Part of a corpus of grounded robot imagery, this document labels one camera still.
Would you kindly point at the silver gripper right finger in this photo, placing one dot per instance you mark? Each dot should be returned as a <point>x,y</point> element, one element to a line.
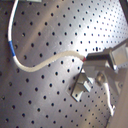
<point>115,56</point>

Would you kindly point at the silver metal cable clip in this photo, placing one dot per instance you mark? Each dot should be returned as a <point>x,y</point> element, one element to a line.
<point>83,84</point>

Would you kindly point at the white block at top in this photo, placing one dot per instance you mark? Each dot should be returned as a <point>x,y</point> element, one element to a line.
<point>31,1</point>

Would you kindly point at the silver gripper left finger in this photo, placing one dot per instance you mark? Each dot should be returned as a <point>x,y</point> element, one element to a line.
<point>102,73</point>

